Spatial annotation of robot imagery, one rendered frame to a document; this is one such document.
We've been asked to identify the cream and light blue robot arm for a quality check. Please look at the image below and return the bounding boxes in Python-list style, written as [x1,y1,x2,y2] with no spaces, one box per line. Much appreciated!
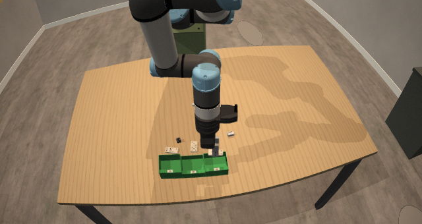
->
[129,0,242,109]

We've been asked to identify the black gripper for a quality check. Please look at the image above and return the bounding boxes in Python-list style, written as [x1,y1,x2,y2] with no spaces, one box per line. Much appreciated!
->
[192,103,238,157]

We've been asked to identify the green three-compartment bin rack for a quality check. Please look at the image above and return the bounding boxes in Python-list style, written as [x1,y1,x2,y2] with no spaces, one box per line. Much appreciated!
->
[158,152,229,179]

